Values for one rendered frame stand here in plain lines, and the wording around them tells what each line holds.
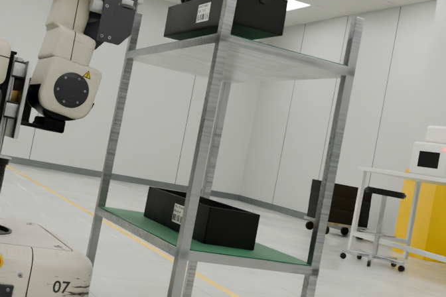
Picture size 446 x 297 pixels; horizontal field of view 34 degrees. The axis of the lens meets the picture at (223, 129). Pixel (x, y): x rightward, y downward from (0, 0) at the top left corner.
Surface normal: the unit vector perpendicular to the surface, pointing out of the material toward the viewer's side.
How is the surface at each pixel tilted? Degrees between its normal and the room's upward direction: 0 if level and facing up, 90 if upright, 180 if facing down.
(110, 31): 90
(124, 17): 90
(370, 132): 90
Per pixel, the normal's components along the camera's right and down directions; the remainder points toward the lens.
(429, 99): -0.89, -0.18
